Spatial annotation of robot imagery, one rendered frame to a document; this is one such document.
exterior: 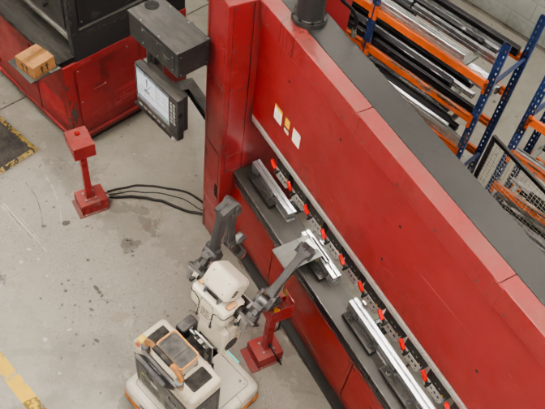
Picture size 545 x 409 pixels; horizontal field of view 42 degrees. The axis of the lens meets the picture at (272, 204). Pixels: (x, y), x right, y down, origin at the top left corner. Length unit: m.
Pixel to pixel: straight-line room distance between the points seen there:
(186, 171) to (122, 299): 1.32
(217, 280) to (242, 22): 1.43
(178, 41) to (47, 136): 2.48
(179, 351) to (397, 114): 1.83
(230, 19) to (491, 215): 1.77
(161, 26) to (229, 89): 0.54
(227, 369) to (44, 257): 1.75
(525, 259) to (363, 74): 1.23
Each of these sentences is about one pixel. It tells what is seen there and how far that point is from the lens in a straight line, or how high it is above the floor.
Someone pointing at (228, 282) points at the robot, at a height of 1.37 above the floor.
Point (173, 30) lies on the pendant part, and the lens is 4.39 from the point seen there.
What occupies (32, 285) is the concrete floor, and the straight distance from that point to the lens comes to 5.63.
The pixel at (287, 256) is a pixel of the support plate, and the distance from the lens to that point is 4.49.
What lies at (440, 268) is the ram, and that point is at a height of 2.00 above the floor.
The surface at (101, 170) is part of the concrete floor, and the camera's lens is 6.20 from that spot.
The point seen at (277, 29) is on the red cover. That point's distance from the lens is 3.99.
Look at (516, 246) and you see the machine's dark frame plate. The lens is 3.24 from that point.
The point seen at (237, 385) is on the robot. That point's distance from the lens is 4.85.
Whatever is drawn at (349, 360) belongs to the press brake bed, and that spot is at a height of 0.74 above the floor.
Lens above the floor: 4.73
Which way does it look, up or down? 52 degrees down
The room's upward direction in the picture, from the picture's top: 9 degrees clockwise
